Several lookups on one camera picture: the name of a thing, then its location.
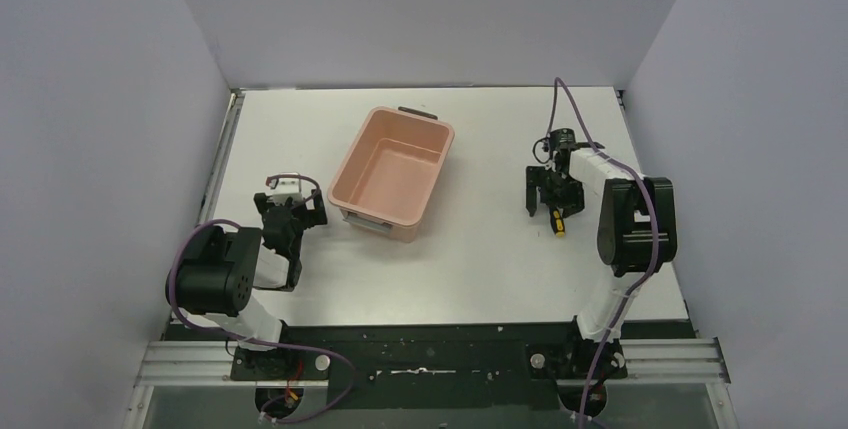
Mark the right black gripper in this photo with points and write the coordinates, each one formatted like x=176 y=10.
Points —
x=535 y=176

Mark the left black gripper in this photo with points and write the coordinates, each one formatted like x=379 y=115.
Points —
x=291 y=212

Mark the yellow black handled screwdriver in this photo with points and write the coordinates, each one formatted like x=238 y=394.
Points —
x=557 y=222

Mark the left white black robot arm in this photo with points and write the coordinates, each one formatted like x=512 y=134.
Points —
x=217 y=271

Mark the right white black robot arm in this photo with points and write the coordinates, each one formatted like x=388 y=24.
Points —
x=636 y=232

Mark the pink plastic bin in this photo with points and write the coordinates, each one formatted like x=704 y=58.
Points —
x=386 y=179

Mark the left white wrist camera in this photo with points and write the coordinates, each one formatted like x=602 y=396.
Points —
x=283 y=190

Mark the left side aluminium rail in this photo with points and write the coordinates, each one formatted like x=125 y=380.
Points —
x=223 y=149

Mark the aluminium rail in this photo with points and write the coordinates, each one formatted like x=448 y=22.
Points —
x=639 y=361
x=223 y=149

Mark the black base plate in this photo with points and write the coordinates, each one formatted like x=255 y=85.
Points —
x=346 y=390

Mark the aluminium front rail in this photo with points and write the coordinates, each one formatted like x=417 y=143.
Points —
x=639 y=361

